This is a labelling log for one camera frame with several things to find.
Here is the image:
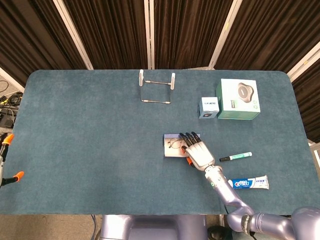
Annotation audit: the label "left orange-tipped robot hand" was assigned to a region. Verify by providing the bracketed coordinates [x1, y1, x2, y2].
[0, 133, 25, 188]

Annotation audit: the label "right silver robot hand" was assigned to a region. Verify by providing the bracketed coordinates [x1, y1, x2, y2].
[179, 131, 217, 172]

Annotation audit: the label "thin metal-frame eyeglasses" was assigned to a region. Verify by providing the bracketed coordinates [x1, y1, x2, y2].
[166, 138, 185, 150]

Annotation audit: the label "blue-backed product box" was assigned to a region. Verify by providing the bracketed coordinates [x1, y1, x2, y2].
[163, 133, 202, 159]

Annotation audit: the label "green marker black cap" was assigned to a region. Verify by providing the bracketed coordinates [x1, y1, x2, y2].
[219, 151, 253, 163]

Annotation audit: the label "small blue speaker box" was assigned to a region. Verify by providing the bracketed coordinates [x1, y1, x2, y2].
[197, 96, 221, 120]

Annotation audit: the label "black floor device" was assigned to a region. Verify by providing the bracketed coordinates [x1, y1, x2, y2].
[0, 117, 13, 129]

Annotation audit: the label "Crest toothpaste tube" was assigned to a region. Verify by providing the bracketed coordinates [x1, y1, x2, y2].
[227, 174, 271, 191]

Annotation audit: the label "blue felt table cloth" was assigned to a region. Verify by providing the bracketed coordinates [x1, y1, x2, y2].
[0, 69, 320, 216]

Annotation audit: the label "large green product box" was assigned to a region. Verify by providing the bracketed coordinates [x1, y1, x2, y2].
[215, 78, 262, 121]

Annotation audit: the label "black shoe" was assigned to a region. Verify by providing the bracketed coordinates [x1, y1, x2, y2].
[209, 226, 232, 240]

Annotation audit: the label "lavender robot torso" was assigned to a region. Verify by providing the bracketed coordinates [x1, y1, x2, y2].
[99, 214, 209, 240]

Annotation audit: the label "dark brown curtain panel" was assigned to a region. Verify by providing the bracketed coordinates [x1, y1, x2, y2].
[62, 0, 149, 70]
[216, 0, 320, 74]
[152, 0, 234, 70]
[0, 0, 87, 87]
[291, 56, 320, 144]

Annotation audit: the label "black floor cable bundle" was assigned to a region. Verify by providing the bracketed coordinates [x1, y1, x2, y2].
[0, 91, 25, 118]

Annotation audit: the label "white screen frame post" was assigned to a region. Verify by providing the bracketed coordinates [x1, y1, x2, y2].
[286, 41, 320, 81]
[0, 66, 26, 93]
[208, 0, 241, 70]
[143, 0, 155, 70]
[52, 0, 94, 70]

